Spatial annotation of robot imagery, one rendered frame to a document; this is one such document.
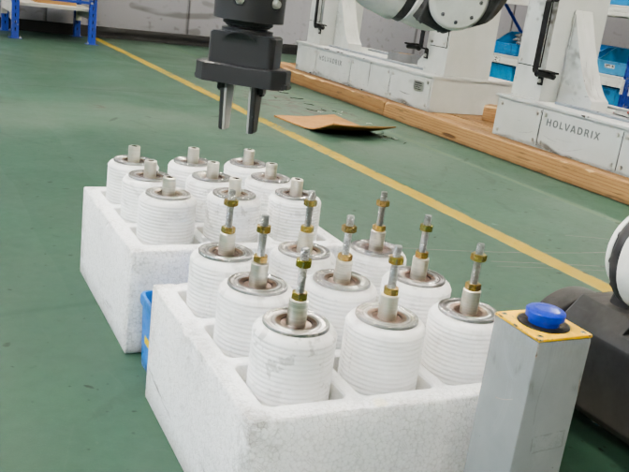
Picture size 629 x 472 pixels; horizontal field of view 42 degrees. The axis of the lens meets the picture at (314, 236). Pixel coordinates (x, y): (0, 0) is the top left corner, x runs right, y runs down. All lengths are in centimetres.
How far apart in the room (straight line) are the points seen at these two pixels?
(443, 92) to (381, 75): 50
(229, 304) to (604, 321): 58
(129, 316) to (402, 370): 55
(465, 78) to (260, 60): 340
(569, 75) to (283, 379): 303
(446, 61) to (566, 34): 76
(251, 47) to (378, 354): 40
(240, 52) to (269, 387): 41
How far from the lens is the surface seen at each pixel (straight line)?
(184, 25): 745
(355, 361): 95
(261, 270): 99
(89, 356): 138
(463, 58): 436
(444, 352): 101
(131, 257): 132
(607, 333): 127
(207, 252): 110
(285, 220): 144
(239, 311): 98
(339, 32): 548
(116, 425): 119
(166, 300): 113
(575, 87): 375
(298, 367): 88
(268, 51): 102
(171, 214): 134
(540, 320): 84
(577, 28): 379
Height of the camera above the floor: 61
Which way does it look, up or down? 17 degrees down
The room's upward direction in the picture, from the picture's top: 8 degrees clockwise
